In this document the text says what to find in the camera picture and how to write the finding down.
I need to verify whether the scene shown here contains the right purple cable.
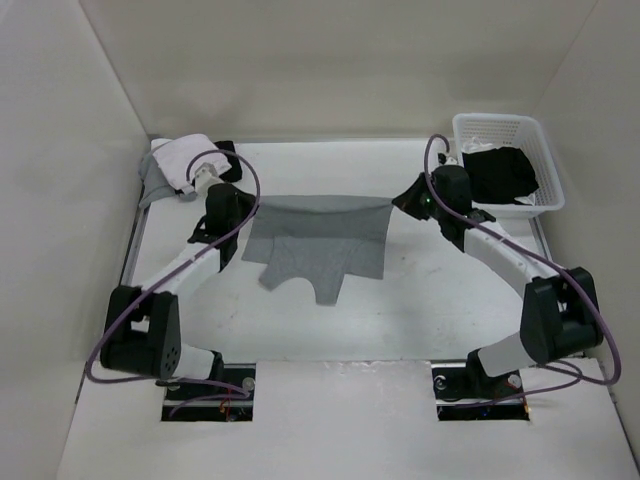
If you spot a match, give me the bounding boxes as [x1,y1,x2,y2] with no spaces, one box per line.
[423,133,624,409]

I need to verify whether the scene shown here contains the purple cable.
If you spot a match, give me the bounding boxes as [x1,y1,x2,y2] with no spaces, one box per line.
[423,133,624,409]
[85,152,262,421]

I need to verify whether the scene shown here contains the folded black tank top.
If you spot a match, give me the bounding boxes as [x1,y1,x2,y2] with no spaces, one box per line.
[214,140,243,183]

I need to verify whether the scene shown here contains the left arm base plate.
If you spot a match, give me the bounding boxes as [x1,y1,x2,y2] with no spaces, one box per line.
[157,363,257,423]

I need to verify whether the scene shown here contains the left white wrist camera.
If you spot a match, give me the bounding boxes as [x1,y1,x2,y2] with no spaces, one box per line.
[193,163,223,196]

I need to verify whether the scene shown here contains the white garment in basket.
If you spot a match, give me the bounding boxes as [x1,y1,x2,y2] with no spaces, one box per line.
[461,137,496,154]

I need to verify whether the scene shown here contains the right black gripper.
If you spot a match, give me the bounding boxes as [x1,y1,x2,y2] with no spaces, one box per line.
[392,172,448,221]

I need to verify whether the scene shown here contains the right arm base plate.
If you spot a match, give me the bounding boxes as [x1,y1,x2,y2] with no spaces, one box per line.
[431,363,529,421]

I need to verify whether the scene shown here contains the grey tank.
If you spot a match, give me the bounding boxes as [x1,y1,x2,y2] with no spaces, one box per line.
[138,153,197,210]
[242,195,393,306]

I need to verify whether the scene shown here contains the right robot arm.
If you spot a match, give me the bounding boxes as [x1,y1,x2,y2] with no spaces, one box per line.
[392,165,605,401]

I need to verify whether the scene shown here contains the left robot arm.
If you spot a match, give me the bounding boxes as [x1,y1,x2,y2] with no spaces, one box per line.
[99,183,258,399]

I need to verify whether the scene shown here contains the folded white tank top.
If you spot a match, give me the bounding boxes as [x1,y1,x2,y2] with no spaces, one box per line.
[151,134,232,194]

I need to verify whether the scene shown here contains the black tank top in basket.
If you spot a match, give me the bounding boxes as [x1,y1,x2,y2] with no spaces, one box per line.
[463,147,539,205]

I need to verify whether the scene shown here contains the white plastic basket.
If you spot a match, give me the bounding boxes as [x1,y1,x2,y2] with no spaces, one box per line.
[452,113,565,219]

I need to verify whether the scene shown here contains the folded grey tank top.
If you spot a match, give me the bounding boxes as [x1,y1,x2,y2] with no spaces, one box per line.
[138,153,197,210]

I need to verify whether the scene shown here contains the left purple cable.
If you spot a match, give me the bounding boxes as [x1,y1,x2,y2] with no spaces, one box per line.
[85,152,262,421]

